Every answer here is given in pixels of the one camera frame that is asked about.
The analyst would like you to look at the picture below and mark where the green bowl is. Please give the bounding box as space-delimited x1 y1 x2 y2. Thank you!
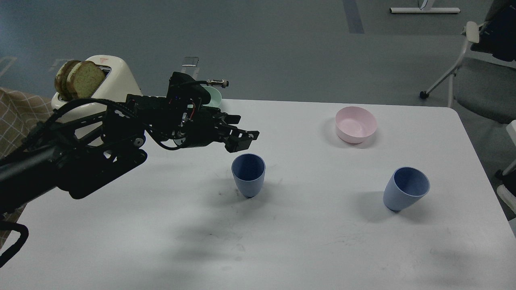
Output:
202 86 222 108

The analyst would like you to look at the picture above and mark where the rear toast slice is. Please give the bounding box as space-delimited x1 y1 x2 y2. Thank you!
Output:
54 60 81 101

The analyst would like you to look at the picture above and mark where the white desk base foot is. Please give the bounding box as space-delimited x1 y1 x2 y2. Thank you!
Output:
389 0 461 14

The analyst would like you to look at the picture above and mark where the front toast slice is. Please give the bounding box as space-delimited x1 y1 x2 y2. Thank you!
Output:
66 60 106 99

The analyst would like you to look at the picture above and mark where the black gripper body, image-left arm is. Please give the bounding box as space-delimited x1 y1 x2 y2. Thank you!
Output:
160 109 226 150

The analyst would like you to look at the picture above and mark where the cream toaster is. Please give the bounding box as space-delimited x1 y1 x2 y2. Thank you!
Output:
58 55 142 123

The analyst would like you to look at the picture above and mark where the black cable loop bottom left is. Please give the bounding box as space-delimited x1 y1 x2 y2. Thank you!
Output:
0 220 29 268

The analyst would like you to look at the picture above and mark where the black robot arm image left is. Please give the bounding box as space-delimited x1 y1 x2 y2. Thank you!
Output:
0 72 259 214

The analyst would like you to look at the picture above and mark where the beige checkered cloth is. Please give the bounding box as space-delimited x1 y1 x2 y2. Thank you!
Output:
0 88 55 246

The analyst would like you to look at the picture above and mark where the pink bowl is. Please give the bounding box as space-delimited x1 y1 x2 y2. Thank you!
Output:
334 106 378 144

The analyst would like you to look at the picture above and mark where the toast slice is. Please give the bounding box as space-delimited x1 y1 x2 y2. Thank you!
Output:
66 60 106 99
54 60 81 101

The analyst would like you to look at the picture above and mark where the blue cup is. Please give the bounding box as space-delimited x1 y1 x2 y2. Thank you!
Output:
231 153 266 198
383 166 431 211

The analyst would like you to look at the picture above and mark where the grey office chair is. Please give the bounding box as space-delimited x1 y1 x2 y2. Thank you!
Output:
419 0 516 124

